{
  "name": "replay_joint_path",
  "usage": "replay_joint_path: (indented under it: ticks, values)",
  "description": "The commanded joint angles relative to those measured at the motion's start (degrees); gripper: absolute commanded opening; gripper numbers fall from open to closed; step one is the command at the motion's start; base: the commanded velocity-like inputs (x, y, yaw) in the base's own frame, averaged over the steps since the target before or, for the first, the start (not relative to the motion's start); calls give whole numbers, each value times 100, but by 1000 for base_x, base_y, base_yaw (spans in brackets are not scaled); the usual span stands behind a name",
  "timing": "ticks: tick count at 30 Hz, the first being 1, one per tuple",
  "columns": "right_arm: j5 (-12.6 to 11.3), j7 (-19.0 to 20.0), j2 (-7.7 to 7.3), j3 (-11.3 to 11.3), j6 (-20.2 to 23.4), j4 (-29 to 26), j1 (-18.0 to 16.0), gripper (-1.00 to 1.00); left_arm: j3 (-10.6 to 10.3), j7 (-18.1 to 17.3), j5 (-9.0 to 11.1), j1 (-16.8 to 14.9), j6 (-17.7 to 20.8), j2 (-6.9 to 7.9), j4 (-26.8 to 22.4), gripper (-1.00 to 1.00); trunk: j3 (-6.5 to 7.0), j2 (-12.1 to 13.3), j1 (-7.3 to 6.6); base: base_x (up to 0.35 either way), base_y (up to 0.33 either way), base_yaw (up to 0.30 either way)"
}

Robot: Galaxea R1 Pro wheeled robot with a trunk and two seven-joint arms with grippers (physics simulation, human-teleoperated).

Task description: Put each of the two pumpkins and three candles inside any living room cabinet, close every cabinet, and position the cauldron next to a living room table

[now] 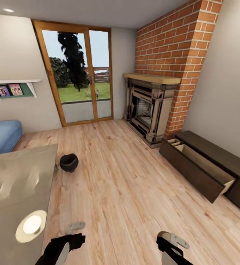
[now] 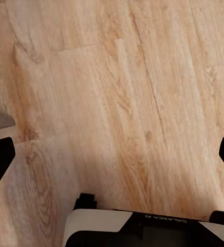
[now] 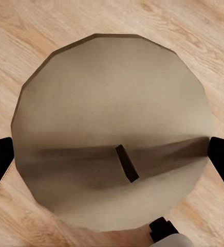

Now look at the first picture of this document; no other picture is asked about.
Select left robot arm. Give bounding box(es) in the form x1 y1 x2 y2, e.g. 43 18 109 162
35 221 86 265

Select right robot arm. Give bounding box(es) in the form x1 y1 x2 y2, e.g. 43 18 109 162
156 233 193 265

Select pillar candle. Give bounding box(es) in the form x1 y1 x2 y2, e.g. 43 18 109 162
157 231 171 242

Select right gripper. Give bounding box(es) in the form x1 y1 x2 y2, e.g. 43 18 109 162
156 237 183 255

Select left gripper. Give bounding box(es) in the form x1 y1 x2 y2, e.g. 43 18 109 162
67 233 86 251

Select cauldron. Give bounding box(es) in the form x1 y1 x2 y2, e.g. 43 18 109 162
60 153 79 173

